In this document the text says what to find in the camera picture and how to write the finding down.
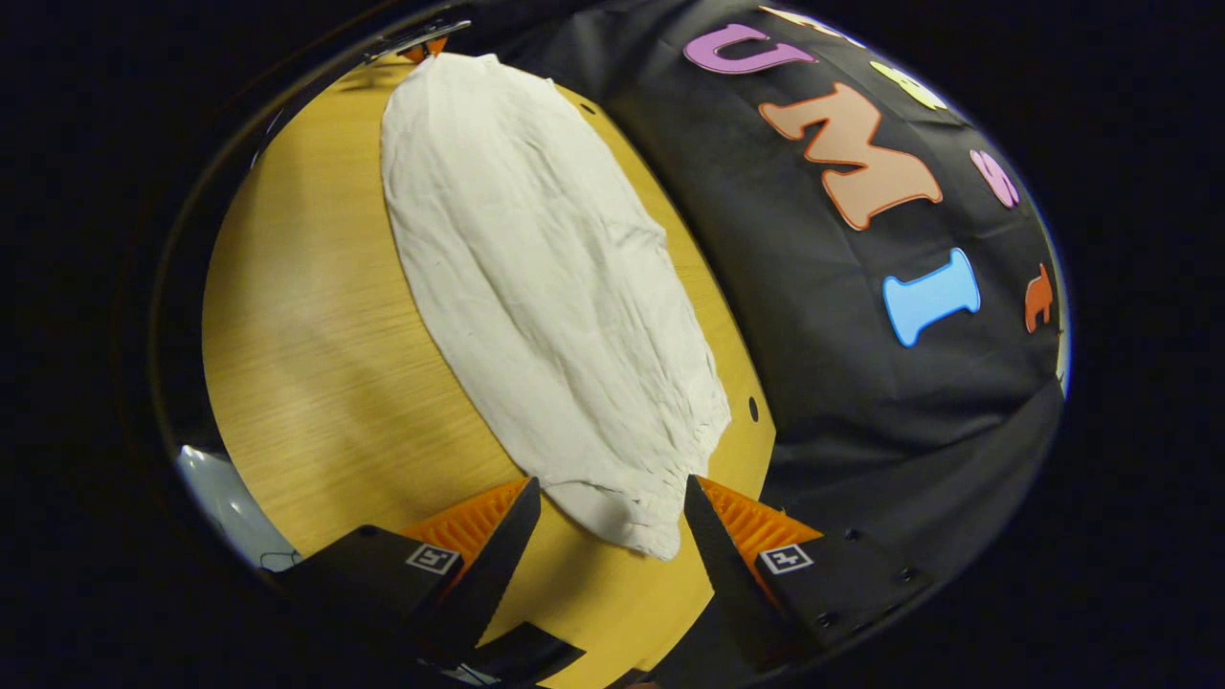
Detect white jeans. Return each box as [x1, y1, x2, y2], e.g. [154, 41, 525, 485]
[380, 52, 734, 562]

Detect black backdrop cloth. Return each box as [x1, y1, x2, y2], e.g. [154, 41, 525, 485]
[459, 0, 1069, 599]

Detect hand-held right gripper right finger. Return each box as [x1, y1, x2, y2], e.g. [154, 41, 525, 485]
[683, 474, 935, 671]

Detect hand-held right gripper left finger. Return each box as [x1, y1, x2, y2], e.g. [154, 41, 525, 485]
[277, 477, 543, 663]

